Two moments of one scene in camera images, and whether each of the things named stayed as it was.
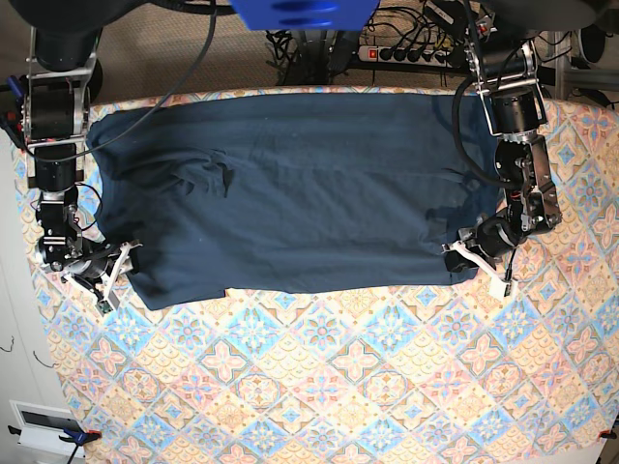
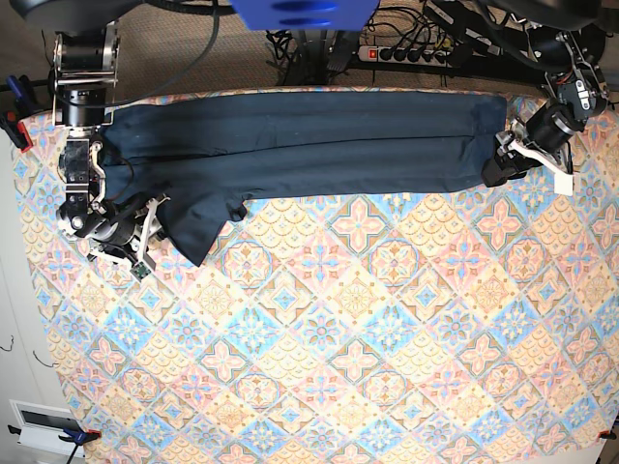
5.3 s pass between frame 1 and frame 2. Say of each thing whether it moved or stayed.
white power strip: stayed
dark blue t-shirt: moved
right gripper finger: moved
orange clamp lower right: stayed
